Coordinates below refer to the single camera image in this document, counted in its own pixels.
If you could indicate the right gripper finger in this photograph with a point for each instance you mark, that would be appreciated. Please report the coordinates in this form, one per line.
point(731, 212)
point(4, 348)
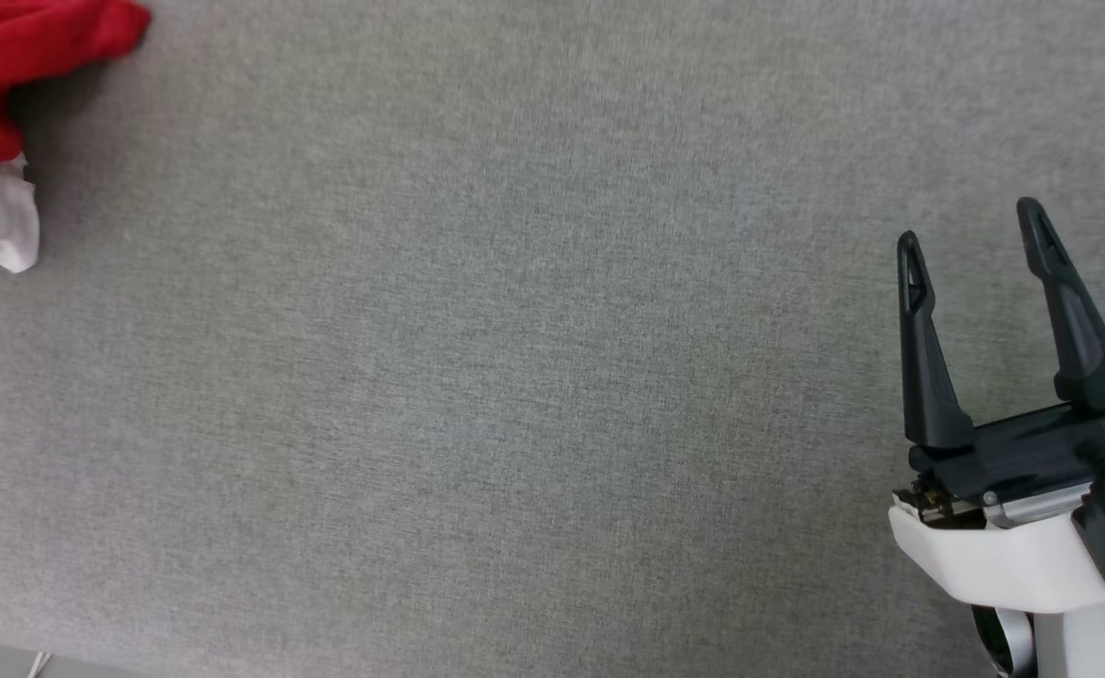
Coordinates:
point(1080, 348)
point(924, 377)

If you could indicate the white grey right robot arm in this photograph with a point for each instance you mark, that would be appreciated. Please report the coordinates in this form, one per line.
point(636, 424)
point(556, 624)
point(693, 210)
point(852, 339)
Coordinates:
point(1098, 650)

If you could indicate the grey fabric work surface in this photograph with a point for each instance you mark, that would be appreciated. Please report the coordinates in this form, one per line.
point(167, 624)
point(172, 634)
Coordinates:
point(514, 377)

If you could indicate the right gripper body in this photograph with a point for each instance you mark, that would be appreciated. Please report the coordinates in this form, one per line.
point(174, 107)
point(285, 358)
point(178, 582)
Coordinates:
point(1004, 565)

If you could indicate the red and white basketball jersey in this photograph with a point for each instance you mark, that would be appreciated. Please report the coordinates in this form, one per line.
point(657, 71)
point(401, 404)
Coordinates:
point(6, 47)

